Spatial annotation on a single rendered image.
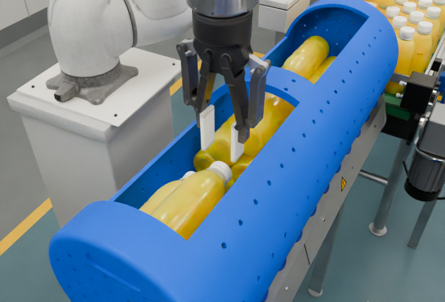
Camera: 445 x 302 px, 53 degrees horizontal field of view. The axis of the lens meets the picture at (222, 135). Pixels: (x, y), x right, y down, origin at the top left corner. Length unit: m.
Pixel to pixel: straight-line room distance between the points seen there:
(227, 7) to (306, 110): 0.31
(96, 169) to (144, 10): 0.43
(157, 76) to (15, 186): 1.47
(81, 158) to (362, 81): 0.74
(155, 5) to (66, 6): 0.21
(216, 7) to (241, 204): 0.26
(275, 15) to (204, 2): 0.98
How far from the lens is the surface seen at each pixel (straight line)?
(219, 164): 0.71
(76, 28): 1.11
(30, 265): 2.18
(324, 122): 0.79
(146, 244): 0.54
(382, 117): 1.41
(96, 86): 1.19
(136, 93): 1.19
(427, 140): 1.50
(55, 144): 1.29
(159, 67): 1.29
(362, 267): 2.10
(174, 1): 1.17
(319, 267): 1.81
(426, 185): 1.60
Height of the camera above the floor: 1.65
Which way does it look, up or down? 39 degrees down
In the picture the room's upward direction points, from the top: straight up
